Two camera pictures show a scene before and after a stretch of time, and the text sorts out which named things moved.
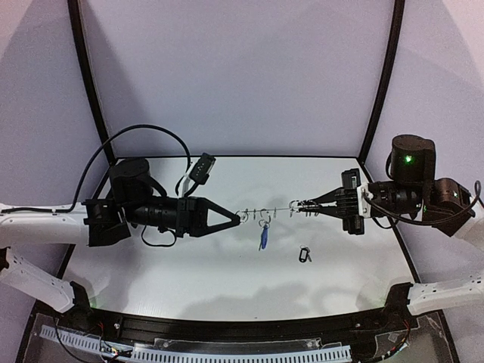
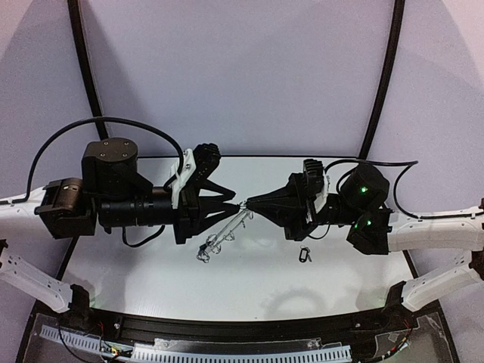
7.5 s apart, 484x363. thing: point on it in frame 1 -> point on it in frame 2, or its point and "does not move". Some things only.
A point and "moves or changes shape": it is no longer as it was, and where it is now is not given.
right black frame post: [388, 81] does not move
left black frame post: [76, 20] does not move
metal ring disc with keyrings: [308, 207] moves or changes shape
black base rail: [225, 330] does not move
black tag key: [304, 254] does not move
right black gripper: [352, 202] -> [299, 206]
